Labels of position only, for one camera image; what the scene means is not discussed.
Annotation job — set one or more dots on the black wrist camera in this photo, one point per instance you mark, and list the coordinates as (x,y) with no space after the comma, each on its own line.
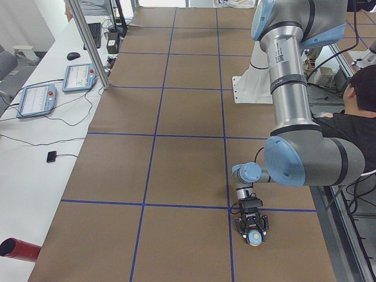
(249,206)

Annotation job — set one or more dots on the small black puck device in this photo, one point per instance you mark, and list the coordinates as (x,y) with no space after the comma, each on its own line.
(51,156)

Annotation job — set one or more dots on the near blue teach pendant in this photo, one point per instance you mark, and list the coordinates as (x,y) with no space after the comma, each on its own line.
(37,101)

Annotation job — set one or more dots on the far blue teach pendant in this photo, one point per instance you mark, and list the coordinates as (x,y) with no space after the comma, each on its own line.
(79,77)

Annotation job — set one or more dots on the person in black shirt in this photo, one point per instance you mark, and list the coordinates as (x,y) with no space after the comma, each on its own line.
(356,123)

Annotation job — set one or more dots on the black box with label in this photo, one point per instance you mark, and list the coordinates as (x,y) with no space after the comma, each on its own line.
(113,42)

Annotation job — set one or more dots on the blue teach pendant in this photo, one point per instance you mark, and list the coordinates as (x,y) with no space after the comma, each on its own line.
(37,101)
(79,77)

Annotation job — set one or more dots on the black keyboard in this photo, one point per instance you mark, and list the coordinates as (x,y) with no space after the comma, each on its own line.
(96,32)

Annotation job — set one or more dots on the aluminium frame post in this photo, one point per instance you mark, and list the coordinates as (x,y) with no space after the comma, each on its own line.
(88,41)

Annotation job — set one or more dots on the black monitor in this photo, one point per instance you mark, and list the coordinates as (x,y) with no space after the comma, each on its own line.
(118,20)

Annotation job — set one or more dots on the black computer mouse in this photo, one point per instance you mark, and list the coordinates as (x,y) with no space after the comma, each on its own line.
(72,56)

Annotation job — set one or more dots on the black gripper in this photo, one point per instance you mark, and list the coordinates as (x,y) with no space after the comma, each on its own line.
(250,221)

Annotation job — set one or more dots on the red cylinder tube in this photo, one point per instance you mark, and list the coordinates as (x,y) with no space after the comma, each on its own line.
(20,250)

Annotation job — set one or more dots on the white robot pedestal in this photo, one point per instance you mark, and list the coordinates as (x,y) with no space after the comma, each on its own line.
(253,86)

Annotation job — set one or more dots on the blue bell with cream button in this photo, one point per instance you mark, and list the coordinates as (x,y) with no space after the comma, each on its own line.
(254,238)

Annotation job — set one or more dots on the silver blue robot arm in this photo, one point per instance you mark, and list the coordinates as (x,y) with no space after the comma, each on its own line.
(296,153)

